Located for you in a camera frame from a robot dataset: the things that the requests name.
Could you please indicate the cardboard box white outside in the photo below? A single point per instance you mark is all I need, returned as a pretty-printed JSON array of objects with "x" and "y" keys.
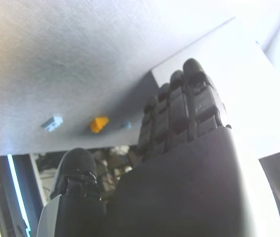
[{"x": 241, "y": 86}]

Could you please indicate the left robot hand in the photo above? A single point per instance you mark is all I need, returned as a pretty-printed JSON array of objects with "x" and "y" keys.
[{"x": 179, "y": 185}]

